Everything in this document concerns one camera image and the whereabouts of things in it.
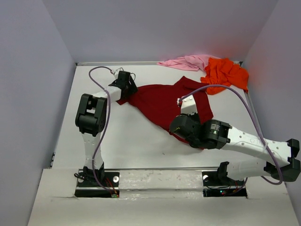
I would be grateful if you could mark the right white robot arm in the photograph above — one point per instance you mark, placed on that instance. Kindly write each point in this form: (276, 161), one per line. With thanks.
(271, 158)

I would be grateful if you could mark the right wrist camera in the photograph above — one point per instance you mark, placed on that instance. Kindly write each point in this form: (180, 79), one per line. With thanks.
(187, 105)

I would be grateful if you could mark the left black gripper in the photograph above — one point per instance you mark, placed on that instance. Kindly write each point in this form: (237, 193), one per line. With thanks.
(132, 88)

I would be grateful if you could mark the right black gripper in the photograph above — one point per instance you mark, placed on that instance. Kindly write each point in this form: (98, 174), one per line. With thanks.
(194, 116)

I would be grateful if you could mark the orange t shirt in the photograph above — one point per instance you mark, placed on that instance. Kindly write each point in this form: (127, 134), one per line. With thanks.
(225, 72)

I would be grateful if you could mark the pink t shirt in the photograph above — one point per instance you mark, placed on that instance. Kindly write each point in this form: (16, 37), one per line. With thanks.
(188, 63)

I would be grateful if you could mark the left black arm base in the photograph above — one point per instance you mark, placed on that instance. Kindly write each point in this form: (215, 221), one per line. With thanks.
(88, 187)

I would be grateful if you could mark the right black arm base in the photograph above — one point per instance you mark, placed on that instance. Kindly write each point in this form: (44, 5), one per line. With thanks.
(217, 183)

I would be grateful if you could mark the dark red t shirt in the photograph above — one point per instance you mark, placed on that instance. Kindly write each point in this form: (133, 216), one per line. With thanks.
(158, 103)

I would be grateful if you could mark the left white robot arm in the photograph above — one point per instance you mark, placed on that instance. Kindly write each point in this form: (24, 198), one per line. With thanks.
(93, 116)

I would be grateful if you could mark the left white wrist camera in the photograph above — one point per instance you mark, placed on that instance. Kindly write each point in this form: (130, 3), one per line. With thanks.
(115, 73)

